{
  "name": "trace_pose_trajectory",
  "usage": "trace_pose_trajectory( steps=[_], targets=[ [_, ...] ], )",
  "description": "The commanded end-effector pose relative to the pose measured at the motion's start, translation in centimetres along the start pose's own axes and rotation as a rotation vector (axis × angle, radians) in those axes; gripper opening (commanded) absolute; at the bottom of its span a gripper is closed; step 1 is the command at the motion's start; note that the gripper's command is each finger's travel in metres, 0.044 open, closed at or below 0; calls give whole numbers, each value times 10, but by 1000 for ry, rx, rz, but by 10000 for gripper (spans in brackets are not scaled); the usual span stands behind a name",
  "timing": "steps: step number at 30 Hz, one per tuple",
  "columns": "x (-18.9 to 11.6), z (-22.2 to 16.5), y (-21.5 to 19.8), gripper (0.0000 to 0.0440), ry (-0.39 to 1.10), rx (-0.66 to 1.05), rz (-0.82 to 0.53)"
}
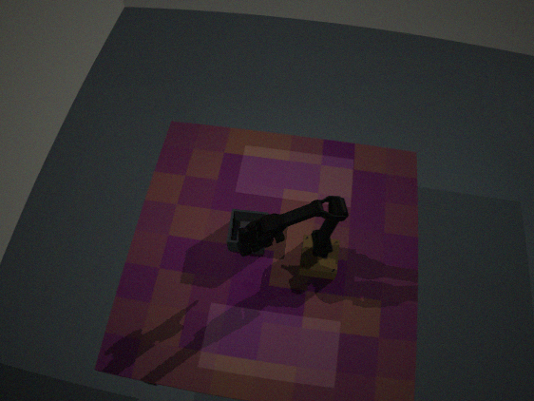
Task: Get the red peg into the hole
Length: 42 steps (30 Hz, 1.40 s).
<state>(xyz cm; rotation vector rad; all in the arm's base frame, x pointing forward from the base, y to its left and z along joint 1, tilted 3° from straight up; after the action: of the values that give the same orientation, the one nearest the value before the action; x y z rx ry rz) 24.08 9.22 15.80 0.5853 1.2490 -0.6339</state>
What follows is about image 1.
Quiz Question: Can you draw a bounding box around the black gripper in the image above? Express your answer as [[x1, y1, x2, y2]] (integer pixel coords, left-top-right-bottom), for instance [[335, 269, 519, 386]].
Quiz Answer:
[[237, 232, 285, 257]]

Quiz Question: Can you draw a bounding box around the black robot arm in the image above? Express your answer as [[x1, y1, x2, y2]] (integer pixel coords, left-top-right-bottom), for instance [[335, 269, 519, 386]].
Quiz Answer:
[[238, 196, 349, 258]]

